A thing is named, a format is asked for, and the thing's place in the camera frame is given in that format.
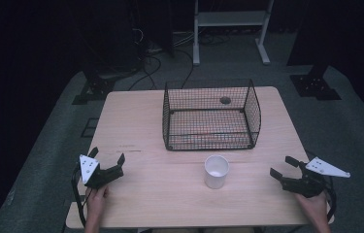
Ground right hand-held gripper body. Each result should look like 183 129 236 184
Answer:
281 156 352 199

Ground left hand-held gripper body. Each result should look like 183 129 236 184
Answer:
79 154 125 190

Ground white cup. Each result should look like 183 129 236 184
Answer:
204 154 230 190

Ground black wire mesh basket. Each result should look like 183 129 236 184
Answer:
161 78 262 152

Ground person's right hand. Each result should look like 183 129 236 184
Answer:
295 189 330 227

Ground person's left hand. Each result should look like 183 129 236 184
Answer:
84 183 111 221

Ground black stand base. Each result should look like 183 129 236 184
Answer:
71 76 116 106
289 63 343 102

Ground dark curtain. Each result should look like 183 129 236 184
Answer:
285 0 364 124
0 0 83 183

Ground black square floor frame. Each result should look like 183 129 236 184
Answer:
80 117 100 139

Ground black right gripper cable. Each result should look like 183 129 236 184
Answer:
323 180 338 223

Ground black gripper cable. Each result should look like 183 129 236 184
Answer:
323 180 338 223
70 163 89 228

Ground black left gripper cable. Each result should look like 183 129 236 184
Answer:
70 163 89 228

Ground black floor cables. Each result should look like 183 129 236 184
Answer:
126 28 232 92

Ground white metal stand frame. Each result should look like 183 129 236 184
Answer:
192 0 276 67

